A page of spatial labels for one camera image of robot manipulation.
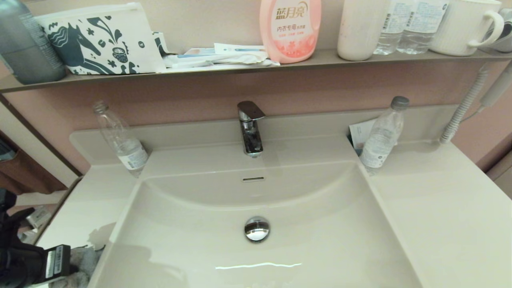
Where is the light blue fluffy cleaning cloth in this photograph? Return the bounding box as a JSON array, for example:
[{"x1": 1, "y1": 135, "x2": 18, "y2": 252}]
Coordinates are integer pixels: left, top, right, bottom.
[{"x1": 48, "y1": 246, "x2": 105, "y2": 288}]

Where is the chrome sink faucet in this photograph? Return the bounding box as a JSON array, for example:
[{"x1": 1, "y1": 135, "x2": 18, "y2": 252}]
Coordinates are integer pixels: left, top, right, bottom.
[{"x1": 237, "y1": 101, "x2": 266, "y2": 157}]

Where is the white ceramic sink basin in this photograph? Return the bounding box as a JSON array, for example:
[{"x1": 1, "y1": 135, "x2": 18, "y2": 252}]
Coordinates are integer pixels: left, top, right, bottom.
[{"x1": 87, "y1": 160, "x2": 422, "y2": 288}]

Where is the plastic wrapped cups pack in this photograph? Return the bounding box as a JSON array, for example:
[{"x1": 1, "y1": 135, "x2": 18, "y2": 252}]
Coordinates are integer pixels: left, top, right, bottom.
[{"x1": 16, "y1": 206, "x2": 52, "y2": 244}]

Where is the clear uncapped plastic bottle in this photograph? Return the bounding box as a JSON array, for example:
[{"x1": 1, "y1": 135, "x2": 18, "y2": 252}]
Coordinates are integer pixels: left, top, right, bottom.
[{"x1": 93, "y1": 101, "x2": 149, "y2": 178}]

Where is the chrome drain stopper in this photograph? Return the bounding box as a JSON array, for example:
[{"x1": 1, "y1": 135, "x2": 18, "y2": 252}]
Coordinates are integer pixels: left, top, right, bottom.
[{"x1": 244, "y1": 216, "x2": 271, "y2": 243}]

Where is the grey plastic bottle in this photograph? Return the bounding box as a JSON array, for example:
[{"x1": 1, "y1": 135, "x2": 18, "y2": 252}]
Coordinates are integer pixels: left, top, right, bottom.
[{"x1": 0, "y1": 0, "x2": 67, "y2": 85}]

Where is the white horse print pouch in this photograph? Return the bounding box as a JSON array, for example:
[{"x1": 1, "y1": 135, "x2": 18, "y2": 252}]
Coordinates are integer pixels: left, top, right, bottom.
[{"x1": 34, "y1": 2, "x2": 166, "y2": 75}]

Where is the small patterned packet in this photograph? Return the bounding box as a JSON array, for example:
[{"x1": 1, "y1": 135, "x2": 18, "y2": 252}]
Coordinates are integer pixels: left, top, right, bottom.
[{"x1": 152, "y1": 31, "x2": 177, "y2": 56}]

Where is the crumpled white plastic wrapper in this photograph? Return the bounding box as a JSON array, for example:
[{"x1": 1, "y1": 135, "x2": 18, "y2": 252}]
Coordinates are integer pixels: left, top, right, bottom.
[{"x1": 163, "y1": 50, "x2": 281, "y2": 68}]

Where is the white sachet blue stripe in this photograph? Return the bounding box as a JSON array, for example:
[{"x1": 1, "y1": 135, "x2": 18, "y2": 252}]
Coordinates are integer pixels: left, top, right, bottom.
[{"x1": 214, "y1": 43, "x2": 268, "y2": 53}]

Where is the pink detergent bottle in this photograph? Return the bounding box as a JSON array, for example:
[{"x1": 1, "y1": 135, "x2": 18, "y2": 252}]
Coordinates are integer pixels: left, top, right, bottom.
[{"x1": 259, "y1": 0, "x2": 322, "y2": 64}]

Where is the white paper card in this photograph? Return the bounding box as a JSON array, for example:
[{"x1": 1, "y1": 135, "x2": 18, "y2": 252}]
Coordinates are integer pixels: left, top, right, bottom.
[{"x1": 349, "y1": 119, "x2": 396, "y2": 156}]

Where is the clear grey-capped plastic bottle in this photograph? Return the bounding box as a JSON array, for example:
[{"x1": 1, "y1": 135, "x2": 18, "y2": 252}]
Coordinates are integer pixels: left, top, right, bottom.
[{"x1": 359, "y1": 96, "x2": 410, "y2": 175}]

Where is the cream ribbed tumbler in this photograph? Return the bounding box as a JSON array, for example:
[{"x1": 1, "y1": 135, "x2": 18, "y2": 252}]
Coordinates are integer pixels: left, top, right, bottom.
[{"x1": 337, "y1": 0, "x2": 390, "y2": 61}]

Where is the clear labelled water bottle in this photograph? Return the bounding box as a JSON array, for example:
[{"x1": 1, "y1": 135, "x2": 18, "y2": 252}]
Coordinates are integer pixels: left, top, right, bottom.
[
  {"x1": 373, "y1": 0, "x2": 416, "y2": 55},
  {"x1": 397, "y1": 0, "x2": 449, "y2": 54}
]

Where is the white ribbed mug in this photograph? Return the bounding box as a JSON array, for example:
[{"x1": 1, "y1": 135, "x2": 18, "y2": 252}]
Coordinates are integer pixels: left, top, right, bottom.
[{"x1": 429, "y1": 0, "x2": 505, "y2": 56}]

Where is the brown wall shelf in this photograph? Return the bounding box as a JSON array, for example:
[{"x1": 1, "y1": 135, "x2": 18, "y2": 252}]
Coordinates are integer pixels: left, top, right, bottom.
[{"x1": 0, "y1": 48, "x2": 512, "y2": 93}]

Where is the white coiled dryer cord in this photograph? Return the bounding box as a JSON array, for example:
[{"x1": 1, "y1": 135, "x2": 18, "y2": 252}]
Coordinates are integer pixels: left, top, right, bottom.
[{"x1": 439, "y1": 66, "x2": 490, "y2": 144}]

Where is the white wall hair dryer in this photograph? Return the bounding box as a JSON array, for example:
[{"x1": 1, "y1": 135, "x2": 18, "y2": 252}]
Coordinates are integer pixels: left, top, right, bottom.
[{"x1": 480, "y1": 8, "x2": 512, "y2": 108}]

